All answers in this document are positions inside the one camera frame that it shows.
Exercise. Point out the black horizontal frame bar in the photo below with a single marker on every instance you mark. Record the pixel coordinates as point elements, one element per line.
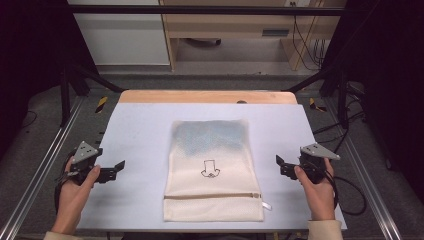
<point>200,10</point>

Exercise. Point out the wooden table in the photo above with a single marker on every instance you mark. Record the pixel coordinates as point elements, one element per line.
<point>200,96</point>

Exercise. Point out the cream mesh laundry bag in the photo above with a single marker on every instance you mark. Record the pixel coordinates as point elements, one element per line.
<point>211,186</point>

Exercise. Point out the person's left hand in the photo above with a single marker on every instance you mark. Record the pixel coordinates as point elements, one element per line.
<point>71,200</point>

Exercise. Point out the light wooden desk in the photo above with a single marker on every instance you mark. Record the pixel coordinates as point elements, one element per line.
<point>230,25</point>

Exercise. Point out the aluminium floor rail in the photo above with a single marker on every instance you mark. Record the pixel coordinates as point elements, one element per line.
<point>36,176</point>
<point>366,186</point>

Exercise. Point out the yellow clamp right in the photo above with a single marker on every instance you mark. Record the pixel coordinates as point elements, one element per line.
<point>315,106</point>

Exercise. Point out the yellow clamp left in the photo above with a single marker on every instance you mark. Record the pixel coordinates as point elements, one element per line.
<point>101,104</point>

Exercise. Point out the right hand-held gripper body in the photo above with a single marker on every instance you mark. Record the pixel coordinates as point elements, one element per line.
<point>315,160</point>

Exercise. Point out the yellow clamp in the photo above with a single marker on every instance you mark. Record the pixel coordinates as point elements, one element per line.
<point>101,104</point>
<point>315,106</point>

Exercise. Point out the black curtain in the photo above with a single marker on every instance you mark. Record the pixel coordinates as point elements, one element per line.
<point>390,66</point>
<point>30,50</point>

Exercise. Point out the white cabinet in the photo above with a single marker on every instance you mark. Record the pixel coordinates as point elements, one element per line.
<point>123,40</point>

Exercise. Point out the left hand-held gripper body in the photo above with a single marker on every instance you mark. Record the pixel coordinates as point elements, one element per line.
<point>83,163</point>

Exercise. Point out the black frame leg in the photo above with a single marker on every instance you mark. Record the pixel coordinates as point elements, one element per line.
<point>342,96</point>
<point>65,96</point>

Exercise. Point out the white foam mat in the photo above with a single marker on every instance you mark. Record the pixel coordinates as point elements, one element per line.
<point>140,133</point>

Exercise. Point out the person's right hand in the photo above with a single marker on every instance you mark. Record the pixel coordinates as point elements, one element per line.
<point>318,196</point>

